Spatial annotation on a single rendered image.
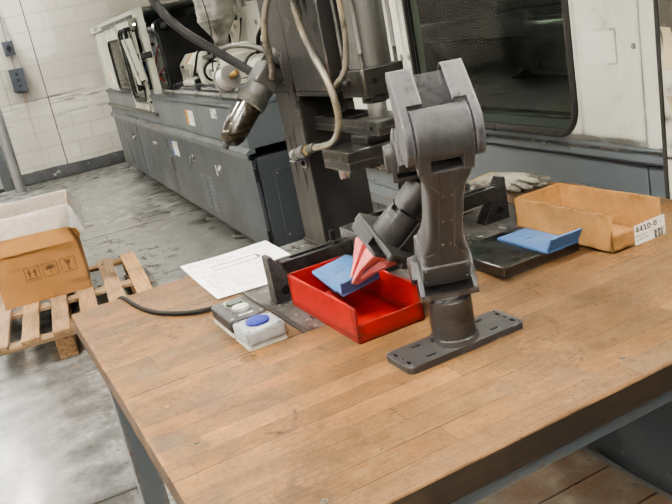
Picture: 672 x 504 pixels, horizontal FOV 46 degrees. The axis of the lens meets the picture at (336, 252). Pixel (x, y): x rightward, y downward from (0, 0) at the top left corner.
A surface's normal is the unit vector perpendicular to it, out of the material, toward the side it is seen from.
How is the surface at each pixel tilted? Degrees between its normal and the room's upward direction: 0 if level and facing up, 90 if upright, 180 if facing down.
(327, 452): 0
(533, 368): 0
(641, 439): 90
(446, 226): 127
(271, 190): 90
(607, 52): 90
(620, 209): 90
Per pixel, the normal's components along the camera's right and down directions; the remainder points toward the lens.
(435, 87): -0.04, -0.18
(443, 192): 0.15, 0.80
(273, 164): 0.40, 0.20
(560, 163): -0.90, 0.29
